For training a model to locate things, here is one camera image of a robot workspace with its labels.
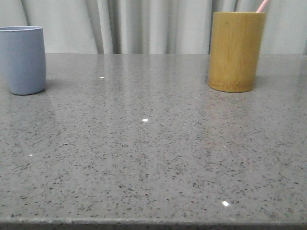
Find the bamboo wooden cup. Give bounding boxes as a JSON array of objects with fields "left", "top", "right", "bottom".
[{"left": 208, "top": 11, "right": 266, "bottom": 93}]

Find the blue plastic cup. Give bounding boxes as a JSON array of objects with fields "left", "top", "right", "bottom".
[{"left": 0, "top": 26, "right": 46, "bottom": 95}]

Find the pink chopstick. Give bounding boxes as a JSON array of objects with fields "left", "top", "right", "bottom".
[{"left": 256, "top": 0, "right": 269, "bottom": 13}]

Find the grey-white curtain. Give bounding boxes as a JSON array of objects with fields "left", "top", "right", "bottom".
[{"left": 0, "top": 0, "right": 307, "bottom": 55}]

